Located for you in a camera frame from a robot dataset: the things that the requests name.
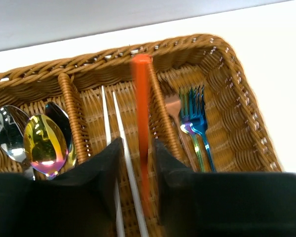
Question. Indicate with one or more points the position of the pink handled silver spoon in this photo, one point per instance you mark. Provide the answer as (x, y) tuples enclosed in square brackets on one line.
[(12, 126)]

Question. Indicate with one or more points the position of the blue fork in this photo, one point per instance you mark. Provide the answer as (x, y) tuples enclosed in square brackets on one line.
[(198, 118)]

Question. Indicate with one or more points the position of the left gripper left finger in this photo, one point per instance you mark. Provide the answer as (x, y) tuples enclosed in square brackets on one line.
[(77, 203)]

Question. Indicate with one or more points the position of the gold rainbow spoon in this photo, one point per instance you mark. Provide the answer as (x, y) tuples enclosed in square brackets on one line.
[(45, 146)]

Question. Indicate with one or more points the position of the wicker cutlery tray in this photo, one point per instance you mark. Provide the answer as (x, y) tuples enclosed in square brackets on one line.
[(236, 133)]

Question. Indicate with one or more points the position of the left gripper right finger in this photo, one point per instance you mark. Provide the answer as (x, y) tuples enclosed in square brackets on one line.
[(223, 204)]

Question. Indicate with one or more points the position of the long orange chopstick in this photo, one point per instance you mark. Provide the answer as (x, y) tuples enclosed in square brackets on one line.
[(140, 73)]

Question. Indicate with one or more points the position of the green rainbow fork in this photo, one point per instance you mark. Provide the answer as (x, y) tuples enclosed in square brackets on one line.
[(187, 114)]

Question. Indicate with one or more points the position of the dark spoon in tray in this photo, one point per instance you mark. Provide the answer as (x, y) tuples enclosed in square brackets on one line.
[(60, 117)]

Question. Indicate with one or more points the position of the copper fork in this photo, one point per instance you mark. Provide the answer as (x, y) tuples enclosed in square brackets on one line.
[(173, 106)]

